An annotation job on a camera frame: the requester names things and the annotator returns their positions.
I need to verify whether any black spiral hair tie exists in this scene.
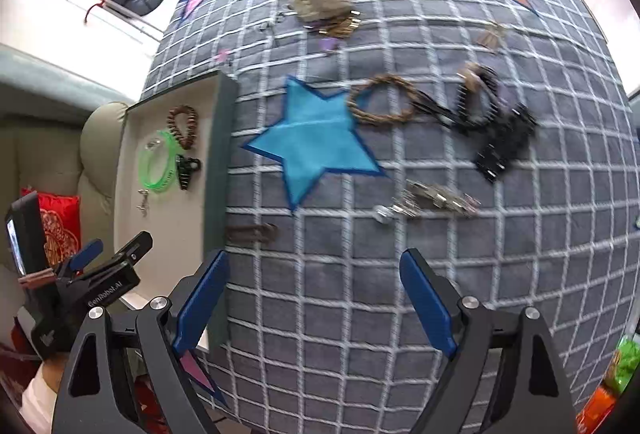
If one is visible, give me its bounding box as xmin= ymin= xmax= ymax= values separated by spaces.
xmin=454 ymin=62 xmax=504 ymax=133

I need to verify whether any beige leather sofa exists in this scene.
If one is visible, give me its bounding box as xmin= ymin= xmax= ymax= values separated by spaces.
xmin=1 ymin=102 xmax=127 ymax=267

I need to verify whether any small beige hair clip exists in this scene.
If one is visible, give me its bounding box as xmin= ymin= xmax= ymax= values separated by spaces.
xmin=476 ymin=21 xmax=506 ymax=54

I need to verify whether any red embroidered cushion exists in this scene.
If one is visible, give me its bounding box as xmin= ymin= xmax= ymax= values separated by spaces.
xmin=38 ymin=192 xmax=81 ymax=267

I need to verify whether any silver pearl pendant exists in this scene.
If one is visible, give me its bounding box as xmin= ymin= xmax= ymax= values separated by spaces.
xmin=373 ymin=206 xmax=395 ymax=224

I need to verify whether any brown hair clip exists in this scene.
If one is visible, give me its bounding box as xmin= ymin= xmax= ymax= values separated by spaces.
xmin=224 ymin=223 xmax=278 ymax=244

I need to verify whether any beige jewelry tray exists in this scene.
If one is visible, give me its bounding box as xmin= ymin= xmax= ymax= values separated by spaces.
xmin=114 ymin=71 xmax=239 ymax=310

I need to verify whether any dark metal hairpin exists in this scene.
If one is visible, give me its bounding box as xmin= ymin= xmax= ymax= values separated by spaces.
xmin=257 ymin=10 xmax=286 ymax=35

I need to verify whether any grey checked star blanket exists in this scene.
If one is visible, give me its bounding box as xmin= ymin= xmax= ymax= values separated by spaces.
xmin=144 ymin=0 xmax=639 ymax=433

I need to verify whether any gold chain pile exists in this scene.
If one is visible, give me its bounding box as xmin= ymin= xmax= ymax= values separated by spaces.
xmin=314 ymin=10 xmax=362 ymax=39

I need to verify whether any green plastic bangle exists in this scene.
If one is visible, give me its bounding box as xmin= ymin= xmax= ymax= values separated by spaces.
xmin=138 ymin=130 xmax=181 ymax=194

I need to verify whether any purple heart charm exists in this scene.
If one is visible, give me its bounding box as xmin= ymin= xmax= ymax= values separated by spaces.
xmin=320 ymin=36 xmax=342 ymax=55

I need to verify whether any brown wooden bead bracelet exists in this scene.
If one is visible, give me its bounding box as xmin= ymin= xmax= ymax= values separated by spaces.
xmin=166 ymin=104 xmax=200 ymax=152

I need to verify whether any black claw hair clip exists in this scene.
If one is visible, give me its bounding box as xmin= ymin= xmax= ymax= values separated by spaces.
xmin=175 ymin=154 xmax=202 ymax=190

